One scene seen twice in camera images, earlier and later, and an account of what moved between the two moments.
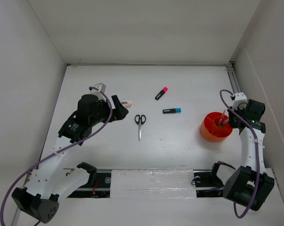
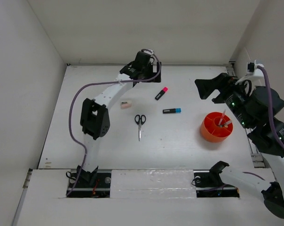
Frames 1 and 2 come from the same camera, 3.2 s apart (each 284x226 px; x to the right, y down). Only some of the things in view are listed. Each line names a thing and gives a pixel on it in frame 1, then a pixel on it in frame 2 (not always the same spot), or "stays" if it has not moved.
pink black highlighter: (164, 90) stays
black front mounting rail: (208, 185) stays
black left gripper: (120, 111) to (150, 66)
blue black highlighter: (173, 110) stays
